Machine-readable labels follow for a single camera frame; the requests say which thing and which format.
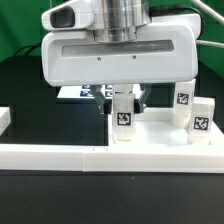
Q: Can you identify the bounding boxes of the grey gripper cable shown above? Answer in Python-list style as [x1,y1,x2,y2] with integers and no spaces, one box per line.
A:
[149,0,224,49]

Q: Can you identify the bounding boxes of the white square tabletop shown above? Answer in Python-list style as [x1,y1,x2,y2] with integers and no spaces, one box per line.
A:
[108,108,224,146]

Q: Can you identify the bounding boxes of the white marker sheet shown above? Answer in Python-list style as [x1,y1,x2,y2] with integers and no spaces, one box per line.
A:
[57,84,141,100]

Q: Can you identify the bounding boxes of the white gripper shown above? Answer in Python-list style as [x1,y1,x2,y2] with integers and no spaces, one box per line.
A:
[41,0,201,114]

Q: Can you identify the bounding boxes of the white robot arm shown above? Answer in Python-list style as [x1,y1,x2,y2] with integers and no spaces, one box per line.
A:
[41,0,203,114]

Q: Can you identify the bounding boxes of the white U-shaped fence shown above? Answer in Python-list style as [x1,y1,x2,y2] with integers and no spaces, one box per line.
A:
[0,106,224,174]

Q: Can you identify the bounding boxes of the black cables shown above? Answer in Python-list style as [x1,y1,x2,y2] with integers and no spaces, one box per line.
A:
[13,44,43,57]

